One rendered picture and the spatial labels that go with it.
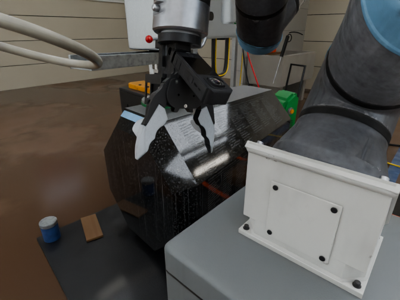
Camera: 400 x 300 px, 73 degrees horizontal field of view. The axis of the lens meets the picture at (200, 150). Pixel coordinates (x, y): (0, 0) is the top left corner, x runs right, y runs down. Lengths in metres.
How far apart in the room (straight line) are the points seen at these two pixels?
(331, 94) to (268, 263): 0.30
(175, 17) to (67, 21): 7.40
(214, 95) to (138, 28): 1.02
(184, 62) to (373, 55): 0.24
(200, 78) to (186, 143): 0.89
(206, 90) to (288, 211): 0.24
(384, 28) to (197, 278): 0.43
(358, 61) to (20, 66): 7.24
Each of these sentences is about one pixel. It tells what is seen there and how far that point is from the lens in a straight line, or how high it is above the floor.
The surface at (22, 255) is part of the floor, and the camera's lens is 2.00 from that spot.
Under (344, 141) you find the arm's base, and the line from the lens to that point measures 0.44.
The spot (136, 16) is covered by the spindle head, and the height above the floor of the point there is 1.27.
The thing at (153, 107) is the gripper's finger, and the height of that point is 1.11.
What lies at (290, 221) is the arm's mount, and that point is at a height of 0.93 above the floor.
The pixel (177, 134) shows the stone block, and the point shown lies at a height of 0.77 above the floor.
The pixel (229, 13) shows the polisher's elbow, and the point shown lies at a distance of 1.89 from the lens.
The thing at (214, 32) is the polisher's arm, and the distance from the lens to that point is 1.68.
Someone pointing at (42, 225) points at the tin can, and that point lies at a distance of 1.92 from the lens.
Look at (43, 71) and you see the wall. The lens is 7.57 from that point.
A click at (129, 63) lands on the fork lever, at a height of 1.09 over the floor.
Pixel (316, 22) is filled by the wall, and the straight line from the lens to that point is 6.53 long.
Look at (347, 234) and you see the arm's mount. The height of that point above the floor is 0.95.
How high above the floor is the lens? 1.21
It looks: 24 degrees down
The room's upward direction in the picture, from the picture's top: straight up
